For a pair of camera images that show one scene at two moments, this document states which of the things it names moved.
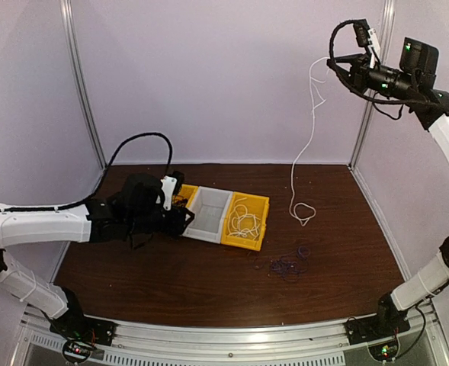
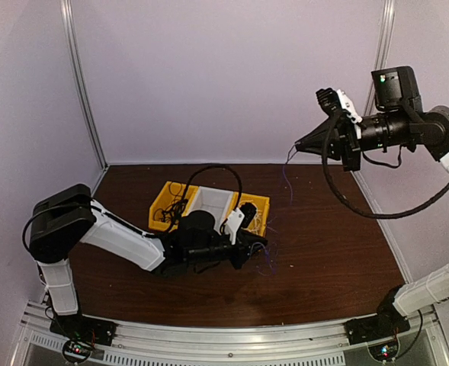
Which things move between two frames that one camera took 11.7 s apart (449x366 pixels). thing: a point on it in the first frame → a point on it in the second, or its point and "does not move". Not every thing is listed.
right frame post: [385, 40] does not move
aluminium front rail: [42, 343] does not move
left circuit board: [76, 350] does not move
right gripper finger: [345, 76] → [322, 149]
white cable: [306, 211] → [255, 226]
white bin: [210, 207] does not move
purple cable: [290, 268] → [284, 165]
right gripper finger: [355, 59] → [316, 139]
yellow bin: [245, 222] does not move
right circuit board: [384, 351] does not move
